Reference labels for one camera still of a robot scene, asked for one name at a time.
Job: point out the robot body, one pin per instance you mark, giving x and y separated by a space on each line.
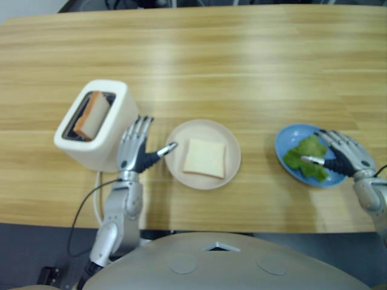
223 266

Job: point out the beige round plate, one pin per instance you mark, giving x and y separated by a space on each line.
202 154

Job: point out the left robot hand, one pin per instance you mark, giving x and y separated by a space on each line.
130 151

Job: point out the green lettuce leaf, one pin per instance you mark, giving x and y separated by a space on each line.
305 157

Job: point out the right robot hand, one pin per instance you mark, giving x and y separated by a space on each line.
347 151

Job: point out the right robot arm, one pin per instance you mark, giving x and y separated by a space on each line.
372 196

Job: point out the bread slice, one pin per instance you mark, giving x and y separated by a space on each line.
205 162
90 116

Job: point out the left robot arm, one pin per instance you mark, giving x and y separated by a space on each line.
121 211

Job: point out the blue round plate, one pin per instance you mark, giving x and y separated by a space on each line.
290 139

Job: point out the cream toaster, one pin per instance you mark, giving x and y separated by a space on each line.
99 142

